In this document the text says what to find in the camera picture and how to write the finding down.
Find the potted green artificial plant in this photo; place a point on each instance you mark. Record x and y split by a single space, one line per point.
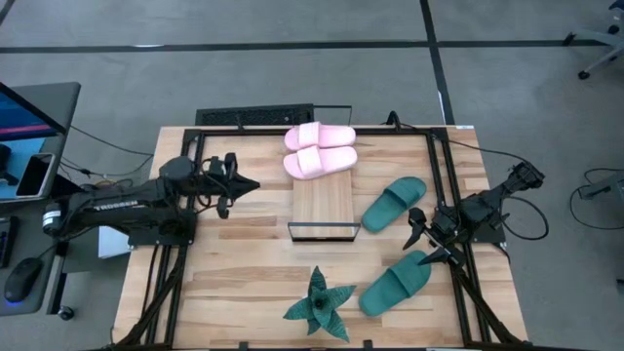
327 324

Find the black monitor stand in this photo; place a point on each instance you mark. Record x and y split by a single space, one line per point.
6 161

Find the green slide sandal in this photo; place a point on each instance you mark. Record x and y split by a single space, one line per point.
390 205
390 287

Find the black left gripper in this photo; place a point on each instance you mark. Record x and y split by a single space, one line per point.
219 185

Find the black aluminium extrusion frame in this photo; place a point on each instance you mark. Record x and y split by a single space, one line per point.
253 131

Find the pink slide sandal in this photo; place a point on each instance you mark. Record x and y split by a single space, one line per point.
322 163
331 134

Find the grey desk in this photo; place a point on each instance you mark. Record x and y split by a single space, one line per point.
53 100

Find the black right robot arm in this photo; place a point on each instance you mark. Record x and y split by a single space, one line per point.
487 205

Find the computer monitor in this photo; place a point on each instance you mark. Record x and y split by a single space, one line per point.
24 114

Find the smartphone with light case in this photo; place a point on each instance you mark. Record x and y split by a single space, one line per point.
34 175

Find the grey metal stand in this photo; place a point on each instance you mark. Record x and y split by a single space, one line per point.
604 187

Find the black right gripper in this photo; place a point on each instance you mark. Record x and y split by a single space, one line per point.
446 226

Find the wooden shelf with black frame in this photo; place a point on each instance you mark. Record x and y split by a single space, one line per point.
322 205

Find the white box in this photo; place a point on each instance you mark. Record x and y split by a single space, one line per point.
112 246

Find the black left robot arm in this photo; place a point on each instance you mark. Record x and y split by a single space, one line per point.
127 207

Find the black caster wheel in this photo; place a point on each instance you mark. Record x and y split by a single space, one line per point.
66 313

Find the grey office chair base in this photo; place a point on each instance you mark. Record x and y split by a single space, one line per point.
599 38

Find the black keyboard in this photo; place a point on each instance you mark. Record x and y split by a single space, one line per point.
6 241

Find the black computer mouse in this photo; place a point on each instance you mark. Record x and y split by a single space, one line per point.
22 280

